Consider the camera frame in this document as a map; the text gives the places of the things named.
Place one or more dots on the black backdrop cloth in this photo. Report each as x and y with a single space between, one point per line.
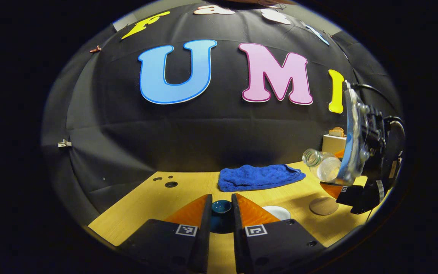
222 125

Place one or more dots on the blue towel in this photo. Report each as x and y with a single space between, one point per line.
259 178

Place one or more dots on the white toaster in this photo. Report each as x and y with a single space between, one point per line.
333 144

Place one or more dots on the round brown coaster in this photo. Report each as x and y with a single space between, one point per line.
323 206

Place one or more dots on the white backdrop clip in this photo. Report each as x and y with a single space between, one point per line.
64 143

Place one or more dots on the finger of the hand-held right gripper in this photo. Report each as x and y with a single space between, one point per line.
356 198
340 154

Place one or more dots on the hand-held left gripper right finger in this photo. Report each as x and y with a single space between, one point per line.
238 236

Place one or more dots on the toast slice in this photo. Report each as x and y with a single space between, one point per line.
337 132

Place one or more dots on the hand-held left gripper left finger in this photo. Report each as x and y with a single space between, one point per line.
203 236

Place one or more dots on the copper backdrop clip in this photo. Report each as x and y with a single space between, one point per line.
96 49

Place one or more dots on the clear plastic water bottle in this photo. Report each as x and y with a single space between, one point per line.
325 167

